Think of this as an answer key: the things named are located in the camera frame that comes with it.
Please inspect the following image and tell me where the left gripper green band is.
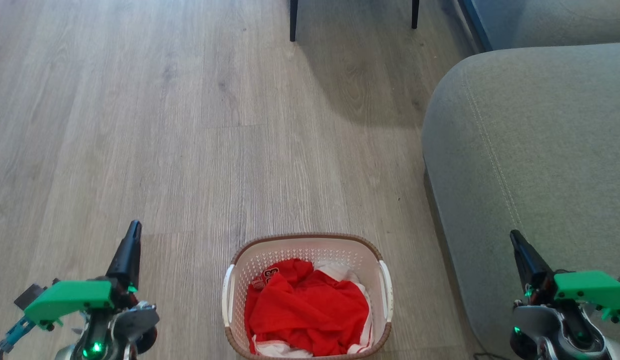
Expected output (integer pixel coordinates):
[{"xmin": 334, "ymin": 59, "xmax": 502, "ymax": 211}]
[{"xmin": 14, "ymin": 220, "xmax": 142, "ymax": 331}]

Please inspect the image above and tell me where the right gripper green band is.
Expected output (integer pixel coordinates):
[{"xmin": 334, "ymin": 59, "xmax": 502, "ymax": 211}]
[{"xmin": 511, "ymin": 231, "xmax": 620, "ymax": 323}]

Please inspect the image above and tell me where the white plastic laundry basket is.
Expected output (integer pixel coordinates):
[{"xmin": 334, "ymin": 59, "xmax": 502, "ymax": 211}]
[{"xmin": 221, "ymin": 232, "xmax": 394, "ymax": 360}]

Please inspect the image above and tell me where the grey fabric sofa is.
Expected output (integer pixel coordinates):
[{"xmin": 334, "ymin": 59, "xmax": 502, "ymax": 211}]
[{"xmin": 422, "ymin": 0, "xmax": 620, "ymax": 360}]

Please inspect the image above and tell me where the table with black legs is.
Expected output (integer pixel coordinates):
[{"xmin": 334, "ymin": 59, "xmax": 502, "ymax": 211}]
[{"xmin": 289, "ymin": 0, "xmax": 420, "ymax": 43}]

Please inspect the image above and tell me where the teal cable connector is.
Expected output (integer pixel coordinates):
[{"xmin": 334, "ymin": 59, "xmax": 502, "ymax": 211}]
[{"xmin": 0, "ymin": 316, "xmax": 36, "ymax": 352}]

